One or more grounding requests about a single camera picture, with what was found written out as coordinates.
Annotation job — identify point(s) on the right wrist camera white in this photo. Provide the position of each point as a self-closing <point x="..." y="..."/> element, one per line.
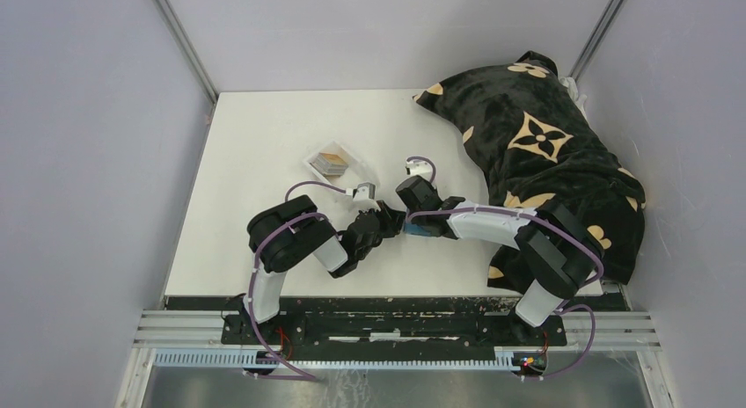
<point x="419" y="168"/>

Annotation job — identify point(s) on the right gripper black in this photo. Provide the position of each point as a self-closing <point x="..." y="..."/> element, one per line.
<point x="432" y="187"/>

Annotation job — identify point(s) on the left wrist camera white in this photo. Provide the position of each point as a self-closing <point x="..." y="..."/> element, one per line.
<point x="363" y="196"/>

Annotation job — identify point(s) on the aluminium rail frame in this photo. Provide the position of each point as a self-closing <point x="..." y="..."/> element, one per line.
<point x="610" y="332"/>

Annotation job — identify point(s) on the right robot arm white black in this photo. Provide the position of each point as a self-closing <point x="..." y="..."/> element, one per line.
<point x="561" y="255"/>

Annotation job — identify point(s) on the white slotted cable duct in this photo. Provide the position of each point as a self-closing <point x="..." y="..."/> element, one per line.
<point x="260" y="360"/>

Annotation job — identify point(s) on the clear plastic tray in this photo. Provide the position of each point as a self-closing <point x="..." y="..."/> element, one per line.
<point x="357" y="172"/>

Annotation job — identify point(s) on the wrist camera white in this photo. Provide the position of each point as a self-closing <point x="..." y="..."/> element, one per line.
<point x="363" y="196"/>
<point x="419" y="168"/>

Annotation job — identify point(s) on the white crumpled cloth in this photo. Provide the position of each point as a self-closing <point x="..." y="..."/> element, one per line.
<point x="578" y="98"/>

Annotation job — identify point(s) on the blue leather card holder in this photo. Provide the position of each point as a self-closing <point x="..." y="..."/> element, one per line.
<point x="416" y="230"/>

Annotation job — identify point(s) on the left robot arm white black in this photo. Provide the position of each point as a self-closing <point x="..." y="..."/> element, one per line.
<point x="285" y="235"/>

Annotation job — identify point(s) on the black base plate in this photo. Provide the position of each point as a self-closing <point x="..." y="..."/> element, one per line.
<point x="403" y="329"/>

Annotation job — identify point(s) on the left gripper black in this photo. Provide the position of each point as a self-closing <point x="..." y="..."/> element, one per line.
<point x="393" y="219"/>

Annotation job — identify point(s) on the stack of cards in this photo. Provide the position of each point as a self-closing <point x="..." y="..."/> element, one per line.
<point x="329" y="164"/>

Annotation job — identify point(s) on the black blanket with beige flowers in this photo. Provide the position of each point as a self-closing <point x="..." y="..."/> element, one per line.
<point x="520" y="126"/>

